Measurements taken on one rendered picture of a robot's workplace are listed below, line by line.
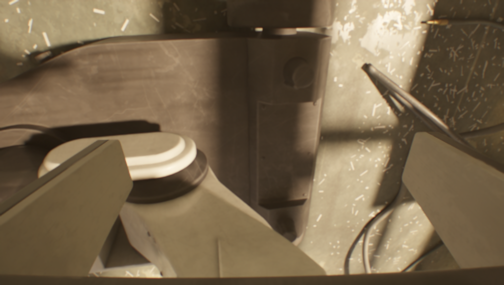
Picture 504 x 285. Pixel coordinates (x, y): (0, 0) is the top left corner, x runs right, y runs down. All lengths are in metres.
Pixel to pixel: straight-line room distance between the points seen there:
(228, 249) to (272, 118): 0.28
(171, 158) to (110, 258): 0.21
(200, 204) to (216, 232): 0.05
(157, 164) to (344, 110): 0.56
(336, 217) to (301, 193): 0.43
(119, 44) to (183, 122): 0.16
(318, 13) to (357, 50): 0.29
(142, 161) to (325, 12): 0.36
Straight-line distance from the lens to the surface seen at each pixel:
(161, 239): 0.30
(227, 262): 0.24
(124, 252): 0.49
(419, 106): 0.80
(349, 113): 0.78
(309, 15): 0.45
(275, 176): 0.54
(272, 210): 0.57
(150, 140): 0.39
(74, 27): 0.67
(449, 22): 0.87
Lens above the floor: 0.61
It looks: 60 degrees down
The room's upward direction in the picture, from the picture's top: 159 degrees clockwise
